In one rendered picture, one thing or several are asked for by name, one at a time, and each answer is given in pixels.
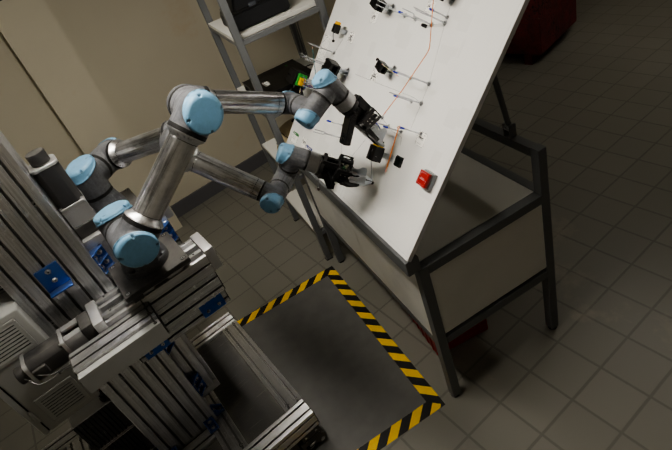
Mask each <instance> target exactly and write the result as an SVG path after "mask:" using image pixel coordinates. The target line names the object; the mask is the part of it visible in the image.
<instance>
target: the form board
mask: <svg viewBox="0 0 672 450"><path fill-rule="evenodd" d="M370 1H371V0H336V2H335V5H334V8H333V10H332V13H331V16H330V19H329V22H328V25H327V28H326V31H325V33H324V36H323V39H322V42H321V45H322V43H323V40H324V37H325V34H328V35H330V36H331V39H330V42H329V45H328V48H327V50H330V51H335V54H334V55H333V53H332V52H329V51H326V53H325V56H324V59H323V60H321V59H319V58H317V57H318V54H319V51H320V48H319V51H318V53H317V56H316V60H318V61H321V62H325V61H326V60H325V59H326V58H330V59H332V60H335V61H336V62H337V63H338V64H339V65H340V66H341V68H343V69H346V70H347V69H348V67H349V68H350V69H351V70H350V72H349V74H348V76H347V78H346V79H345V77H344V75H343V74H340V73H338V75H337V78H338V79H339V80H340V81H341V82H342V83H343V84H344V85H345V86H346V87H347V89H349V90H350V92H351V93H352V94H353V95H355V94H357V95H361V96H362V97H363V99H364V100H365V101H366V102H367V103H368V104H369V105H370V106H371V107H374V109H375V110H376V111H377V112H378V113H379V114H380V115H381V116H384V119H383V120H382V119H380V120H379V121H377V122H378V123H382V124H385V125H388V124H390V128H393V129H396V130H397V127H398V126H401V127H404V128H406V129H409V130H412V131H416V132H420V130H421V131H422V132H424V133H425V134H427V135H428V137H427V139H426V141H425V143H424V145H423V147H422V148H420V147H419V146H418V145H416V144H415V143H414V142H415V140H416V138H417V136H418V134H417V133H414V132H411V131H407V130H403V129H399V130H403V132H402V134H400V132H398V133H397V131H395V130H392V129H387V128H386V129H387V133H386V135H385V137H384V139H383V142H384V145H385V147H384V148H385V151H384V153H391V150H392V146H393V143H394V140H395V136H396V133H397V137H396V140H395V144H394V147H393V150H392V155H394V159H393V162H391V161H389V164H388V167H387V163H388V160H387V159H383V158H382V159H381V162H380V163H377V162H373V161H372V173H373V181H374V184H373V185H372V184H369V185H365V186H359V187H345V186H343V185H340V183H337V182H335V186H334V189H331V190H332V191H333V192H334V193H335V194H336V195H337V196H338V197H339V198H340V199H341V200H342V201H343V202H344V203H345V204H347V205H348V206H349V207H350V208H351V209H352V210H353V211H354V212H355V213H356V214H357V215H358V216H359V217H360V218H361V219H362V220H363V221H365V222H366V223H367V224H368V225H369V226H370V227H371V228H372V229H373V230H374V231H375V232H376V233H377V234H378V235H379V236H380V237H381V238H383V239H384V240H385V241H386V242H387V243H388V244H389V245H390V246H391V247H392V248H393V249H394V250H395V251H396V252H397V253H398V254H400V255H401V256H402V257H403V258H404V259H405V260H406V261H407V262H411V261H412V259H413V257H414V255H415V253H416V250H417V248H418V246H419V244H420V242H421V239H422V237H423V235H424V233H425V230H426V228H427V226H428V224H429V222H430V219H431V217H432V215H433V213H434V211H435V208H436V206H437V204H438V202H439V200H440V197H441V195H442V193H443V191H444V189H445V186H446V184H447V182H448V180H449V178H450V175H451V173H452V171H453V169H454V166H455V164H456V162H457V160H458V158H459V155H460V153H461V151H462V149H463V147H464V144H465V142H466V140H467V138H468V136H469V133H470V131H471V129H472V127H473V125H474V122H475V120H476V118H477V116H478V114H479V111H480V109H481V107H482V105H483V102H484V100H485V98H486V96H487V94H488V91H489V89H490V87H491V85H492V83H493V80H494V78H495V76H496V74H497V72H498V69H499V67H500V65H501V63H502V61H503V58H504V56H505V54H506V52H507V50H508V47H509V45H510V43H511V41H512V38H513V36H514V34H515V32H516V30H517V27H518V25H519V23H520V21H521V19H522V16H523V14H524V12H525V10H526V8H527V5H528V3H529V1H530V0H455V1H454V2H453V4H452V5H451V6H450V5H449V4H448V1H449V0H444V1H443V2H442V1H440V0H434V1H437V2H436V5H435V7H434V10H435V11H437V12H439V13H441V14H443V15H445V16H447V15H449V18H448V19H447V20H446V18H445V17H444V16H442V15H439V14H437V13H435V12H433V17H435V18H437V19H439V20H442V21H447V24H446V25H445V26H443V23H441V22H439V21H437V20H435V19H433V18H432V22H433V26H432V29H431V27H430V26H429V24H427V23H425V22H423V21H420V20H418V19H417V21H416V22H415V21H414V19H411V18H409V17H407V16H406V18H404V17H403V15H401V14H399V13H397V12H394V11H392V13H391V15H390V16H389V15H388V14H387V13H388V11H385V10H383V11H382V13H381V12H379V14H378V17H377V20H376V23H375V24H374V23H369V22H370V19H371V16H372V13H373V11H376V10H374V9H373V8H372V7H371V5H370V4H369V3H370ZM384 1H385V2H386V3H387V4H388V5H390V6H392V4H393V3H394V5H395V8H394V10H396V11H401V12H403V13H407V15H409V16H411V17H413V14H412V13H410V12H408V11H406V10H409V11H411V12H413V13H414V14H415V16H416V17H418V18H420V19H423V20H425V21H427V22H429V23H431V17H429V16H426V15H424V14H422V13H420V12H418V11H419V10H418V11H416V10H417V9H416V10H415V8H414V7H416V8H418V9H420V10H422V11H425V8H426V6H427V3H428V0H384ZM431 1H433V0H431ZM402 8H404V9H406V10H404V9H402ZM336 21H338V22H340V23H341V25H340V26H341V28H342V29H345V30H348V32H347V35H346V36H345V35H343V34H341V33H339V34H335V33H334V40H335V42H332V40H333V32H331V30H332V27H333V24H334V23H335V22H336ZM422 23H424V24H426V25H427V28H424V27H421V24H422ZM430 30H431V42H430ZM351 31H353V32H356V34H355V37H354V40H353V42H352V44H351V43H349V42H347V41H348V38H349V35H350V32H351ZM429 43H430V49H429ZM321 45H320V47H321ZM428 49H429V51H428ZM427 51H428V53H427ZM426 53H427V55H426ZM425 55H426V56H425ZM424 56H425V58H424ZM376 58H379V60H381V61H384V62H385V63H386V64H387V65H388V66H389V67H392V68H393V66H394V65H395V66H396V67H397V69H396V71H399V72H401V73H404V74H406V75H409V76H412V74H413V73H414V71H415V70H416V68H417V67H418V65H419V64H420V62H421V61H422V59H423V58H424V59H423V61H422V62H421V64H420V65H419V67H418V68H417V70H416V71H415V73H414V74H413V76H412V77H415V78H417V79H420V80H423V81H425V82H429V81H430V82H431V84H430V86H427V84H425V83H423V82H420V81H418V80H415V79H412V80H409V78H407V77H405V76H402V75H399V74H397V75H398V76H399V77H398V76H396V75H395V74H393V75H392V77H391V78H390V76H389V75H388V74H389V73H385V75H384V74H381V73H379V74H378V77H377V79H376V82H373V81H370V80H369V79H370V76H371V74H372V71H373V68H374V69H376V68H375V67H374V66H375V65H376V63H377V61H376ZM408 80H409V82H408ZM407 82H408V83H407ZM406 83H407V85H406ZM405 85H406V86H405ZM404 86H405V88H404ZM403 88H404V89H403ZM402 89H403V90H402ZM401 90H402V92H401ZM389 92H392V93H395V94H399V93H400V92H401V93H400V94H399V95H400V96H405V97H407V98H410V99H412V100H415V101H418V102H421V101H423V105H422V106H420V105H419V104H418V103H416V102H413V103H412V104H411V103H410V102H409V101H406V100H404V99H401V98H396V97H394V96H393V94H391V93H389ZM395 98H396V100H395ZM394 100H395V101H394ZM393 101H394V102H393ZM392 102H393V104H392ZM391 104H392V105H391ZM390 105H391V106H390ZM389 106H390V108H389ZM388 108H389V109H388ZM387 109H388V110H387ZM386 110H387V112H386V113H385V115H383V114H384V112H385V111H386ZM376 111H375V112H374V113H375V114H377V112H376ZM377 115H378V114H377ZM378 116H379V115H378ZM344 117H345V116H344V115H343V114H342V113H340V112H339V111H338V110H337V109H336V108H335V107H334V106H333V105H332V104H331V105H330V107H329V108H328V109H327V111H326V112H325V113H324V115H323V116H322V118H321V119H320V121H319V122H318V123H317V124H316V125H315V126H314V128H313V129H307V128H305V127H303V126H302V125H300V124H299V123H298V122H297V121H296V120H295V119H294V122H293V125H292V128H291V131H290V134H289V137H288V140H287V142H286V143H287V144H293V143H292V142H291V141H290V140H291V137H292V134H293V131H296V132H297V133H298V134H299V137H298V140H297V143H296V145H295V146H298V147H301V148H303V147H302V146H300V145H301V142H302V140H303V137H305V138H307V139H308V140H307V142H306V144H307V145H309V146H310V147H311V148H312V149H313V150H312V151H314V152H317V153H320V154H321V155H324V153H328V156H329V153H330V154H332V155H333V156H334V158H336V159H338V157H339V156H340V154H344V155H347V156H351V157H354V159H353V160H354V164H353V167H354V168H356V169H360V168H362V167H364V168H366V169H367V173H366V175H367V176H368V177H369V178H370V179H371V160H369V159H367V158H366V156H367V153H368V150H369V147H370V144H373V142H372V141H370V140H369V139H368V138H367V137H366V136H364V135H363V134H362V133H361V132H360V131H359V130H358V129H357V128H355V127H354V132H353V136H352V141H351V145H350V146H344V145H343V144H341V143H340V142H339V140H340V138H337V137H333V136H330V135H325V134H324V132H326V133H328V134H331V135H335V136H339V137H340V135H341V131H342V125H338V124H335V123H339V124H343V121H344ZM327 120H330V121H332V122H335V123H330V122H327ZM398 128H399V127H398ZM315 129H317V130H321V131H324V132H321V131H317V130H315ZM313 131H315V132H319V133H322V134H324V135H322V134H319V133H315V132H313ZM293 145H294V144H293ZM397 155H399V156H401V157H403V158H404V160H403V163H402V166H401V168H398V167H396V166H394V165H393V163H394V161H395V158H396V156H397ZM386 167H387V172H386V173H385V169H386ZM421 169H423V170H425V169H427V170H429V171H431V172H433V173H434V174H436V175H437V176H438V177H437V180H436V182H435V184H434V186H433V188H432V191H428V190H427V189H425V188H423V187H421V186H420V185H418V184H417V183H416V180H417V178H418V175H419V173H420V171H421Z"/></svg>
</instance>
